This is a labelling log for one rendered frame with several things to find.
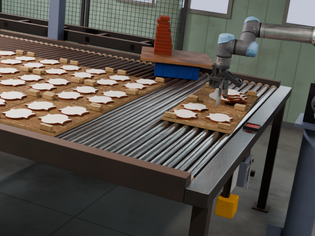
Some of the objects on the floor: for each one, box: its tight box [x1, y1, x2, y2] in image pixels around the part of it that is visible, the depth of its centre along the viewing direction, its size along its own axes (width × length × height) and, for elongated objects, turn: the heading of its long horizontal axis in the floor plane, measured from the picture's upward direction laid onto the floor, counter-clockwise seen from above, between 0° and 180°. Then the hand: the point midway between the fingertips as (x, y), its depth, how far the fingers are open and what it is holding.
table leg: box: [252, 101, 286, 213], centre depth 359 cm, size 12×12×86 cm
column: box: [266, 113, 315, 236], centre depth 301 cm, size 38×38×87 cm
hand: (221, 103), depth 253 cm, fingers open, 14 cm apart
